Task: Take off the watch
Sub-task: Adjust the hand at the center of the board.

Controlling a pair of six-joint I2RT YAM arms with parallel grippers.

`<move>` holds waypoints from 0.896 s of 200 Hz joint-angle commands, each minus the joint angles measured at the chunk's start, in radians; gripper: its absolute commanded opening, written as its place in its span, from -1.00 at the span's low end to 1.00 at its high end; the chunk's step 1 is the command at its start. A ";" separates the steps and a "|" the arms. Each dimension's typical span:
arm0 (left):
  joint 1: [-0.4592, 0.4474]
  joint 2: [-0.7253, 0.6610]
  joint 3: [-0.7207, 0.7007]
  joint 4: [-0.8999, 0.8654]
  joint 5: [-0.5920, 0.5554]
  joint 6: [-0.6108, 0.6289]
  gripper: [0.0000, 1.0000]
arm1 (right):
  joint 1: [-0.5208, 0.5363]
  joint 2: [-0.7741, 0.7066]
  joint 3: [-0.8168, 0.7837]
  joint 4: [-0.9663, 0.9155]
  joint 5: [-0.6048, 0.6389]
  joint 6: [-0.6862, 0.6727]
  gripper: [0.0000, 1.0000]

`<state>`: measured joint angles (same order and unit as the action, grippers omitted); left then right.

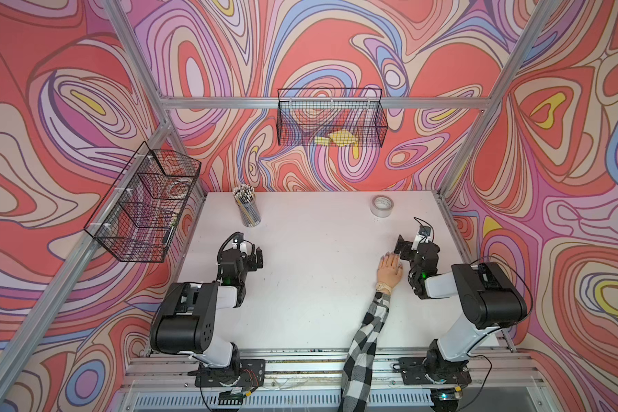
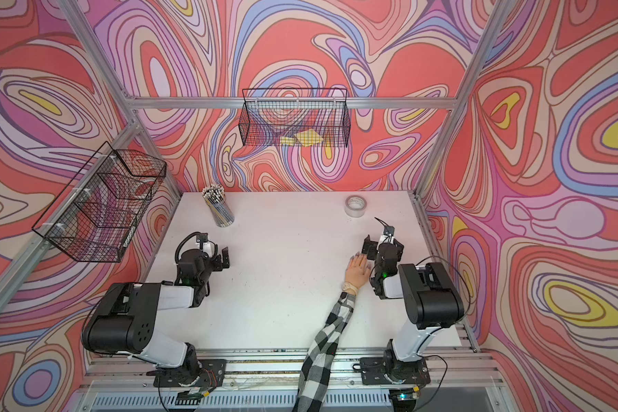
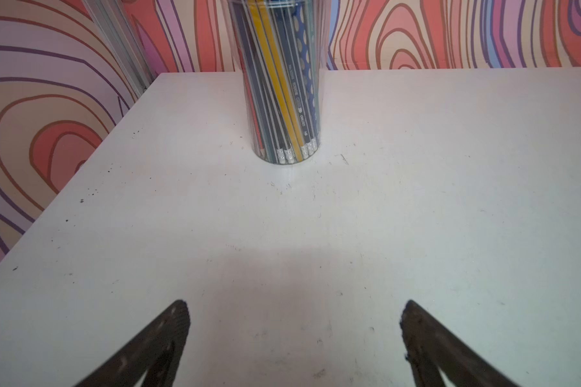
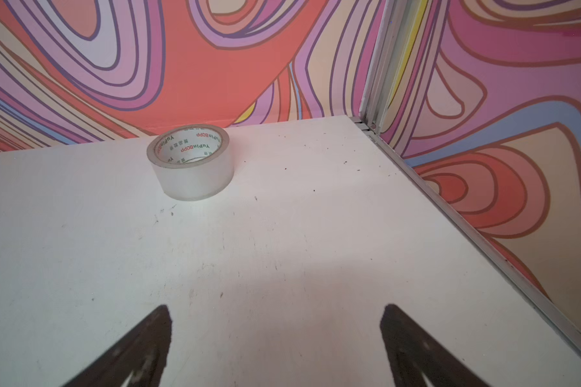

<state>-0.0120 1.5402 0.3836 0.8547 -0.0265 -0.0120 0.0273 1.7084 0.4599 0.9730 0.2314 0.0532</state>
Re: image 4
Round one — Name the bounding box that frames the aluminium frame rail right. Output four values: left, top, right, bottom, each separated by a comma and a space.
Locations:
359, 1, 581, 355

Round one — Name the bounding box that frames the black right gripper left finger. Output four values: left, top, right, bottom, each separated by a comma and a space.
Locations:
66, 305, 172, 386

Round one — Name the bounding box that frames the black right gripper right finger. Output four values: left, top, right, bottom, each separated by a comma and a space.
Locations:
379, 304, 487, 386

